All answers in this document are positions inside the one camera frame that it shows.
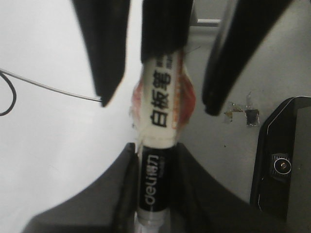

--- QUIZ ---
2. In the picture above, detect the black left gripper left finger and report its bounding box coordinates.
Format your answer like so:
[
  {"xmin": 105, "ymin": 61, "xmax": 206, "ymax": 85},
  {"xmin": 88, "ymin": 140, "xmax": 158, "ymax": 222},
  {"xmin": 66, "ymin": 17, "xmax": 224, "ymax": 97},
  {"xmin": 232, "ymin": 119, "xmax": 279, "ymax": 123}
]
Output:
[{"xmin": 72, "ymin": 0, "xmax": 130, "ymax": 107}]

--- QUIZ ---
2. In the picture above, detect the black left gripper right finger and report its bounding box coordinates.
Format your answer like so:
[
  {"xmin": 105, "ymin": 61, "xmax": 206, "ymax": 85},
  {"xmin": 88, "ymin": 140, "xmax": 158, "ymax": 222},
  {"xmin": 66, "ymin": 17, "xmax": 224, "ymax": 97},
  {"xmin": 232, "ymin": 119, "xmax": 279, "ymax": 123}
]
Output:
[{"xmin": 202, "ymin": 0, "xmax": 292, "ymax": 116}]

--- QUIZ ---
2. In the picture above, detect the black white whiteboard marker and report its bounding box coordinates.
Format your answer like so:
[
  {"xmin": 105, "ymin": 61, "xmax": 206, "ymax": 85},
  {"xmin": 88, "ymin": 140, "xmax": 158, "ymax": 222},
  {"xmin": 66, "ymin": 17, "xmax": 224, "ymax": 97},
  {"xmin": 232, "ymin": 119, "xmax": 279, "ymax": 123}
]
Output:
[{"xmin": 132, "ymin": 0, "xmax": 193, "ymax": 233}]

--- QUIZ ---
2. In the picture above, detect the white whiteboard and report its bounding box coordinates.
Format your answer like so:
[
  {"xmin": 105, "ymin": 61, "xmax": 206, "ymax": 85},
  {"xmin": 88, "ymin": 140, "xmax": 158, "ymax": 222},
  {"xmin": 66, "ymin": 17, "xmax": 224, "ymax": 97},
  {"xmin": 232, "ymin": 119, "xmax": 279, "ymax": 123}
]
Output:
[{"xmin": 0, "ymin": 0, "xmax": 141, "ymax": 233}]

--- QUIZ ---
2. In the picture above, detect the torn tape residue patch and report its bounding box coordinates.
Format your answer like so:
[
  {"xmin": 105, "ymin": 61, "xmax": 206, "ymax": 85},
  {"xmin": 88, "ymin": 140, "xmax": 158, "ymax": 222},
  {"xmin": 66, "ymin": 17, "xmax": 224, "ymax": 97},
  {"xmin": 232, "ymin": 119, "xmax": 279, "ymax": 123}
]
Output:
[{"xmin": 224, "ymin": 91, "xmax": 260, "ymax": 127}]

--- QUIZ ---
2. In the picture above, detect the black front camera unit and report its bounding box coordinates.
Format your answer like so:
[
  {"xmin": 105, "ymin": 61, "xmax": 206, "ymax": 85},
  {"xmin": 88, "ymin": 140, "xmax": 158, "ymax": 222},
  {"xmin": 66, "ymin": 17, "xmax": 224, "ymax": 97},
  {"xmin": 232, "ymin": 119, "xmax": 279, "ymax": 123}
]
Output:
[{"xmin": 250, "ymin": 96, "xmax": 311, "ymax": 221}]

